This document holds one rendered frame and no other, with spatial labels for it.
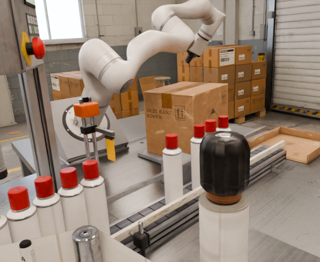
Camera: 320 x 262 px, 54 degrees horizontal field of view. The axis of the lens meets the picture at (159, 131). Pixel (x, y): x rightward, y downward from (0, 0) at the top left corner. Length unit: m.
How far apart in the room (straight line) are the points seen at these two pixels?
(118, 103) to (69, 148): 2.88
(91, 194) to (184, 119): 0.61
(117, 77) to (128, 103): 3.16
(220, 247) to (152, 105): 0.83
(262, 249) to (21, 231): 0.49
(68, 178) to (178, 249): 0.29
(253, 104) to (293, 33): 1.23
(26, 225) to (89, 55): 0.72
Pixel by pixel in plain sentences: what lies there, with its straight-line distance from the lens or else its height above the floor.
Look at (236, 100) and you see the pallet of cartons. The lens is 4.67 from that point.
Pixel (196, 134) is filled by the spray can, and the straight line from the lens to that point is 0.89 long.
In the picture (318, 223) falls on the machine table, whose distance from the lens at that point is 0.97.
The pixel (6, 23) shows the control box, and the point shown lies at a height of 1.37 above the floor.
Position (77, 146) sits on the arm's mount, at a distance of 1.40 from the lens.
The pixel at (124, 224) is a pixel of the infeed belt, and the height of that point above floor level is 0.88.
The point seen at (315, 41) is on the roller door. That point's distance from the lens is 5.20.
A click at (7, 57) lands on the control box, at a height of 1.31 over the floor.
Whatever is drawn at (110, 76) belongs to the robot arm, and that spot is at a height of 1.21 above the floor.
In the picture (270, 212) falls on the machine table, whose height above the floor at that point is 0.83.
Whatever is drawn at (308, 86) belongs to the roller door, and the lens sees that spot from 5.28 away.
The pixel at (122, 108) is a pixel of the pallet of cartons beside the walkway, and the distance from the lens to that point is 4.27.
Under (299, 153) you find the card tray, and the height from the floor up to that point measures 0.83.
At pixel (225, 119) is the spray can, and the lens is 0.98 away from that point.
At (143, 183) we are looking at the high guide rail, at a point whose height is 0.96.
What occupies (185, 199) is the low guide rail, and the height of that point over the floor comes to 0.91.
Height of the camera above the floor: 1.33
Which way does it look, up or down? 17 degrees down
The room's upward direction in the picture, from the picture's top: 3 degrees counter-clockwise
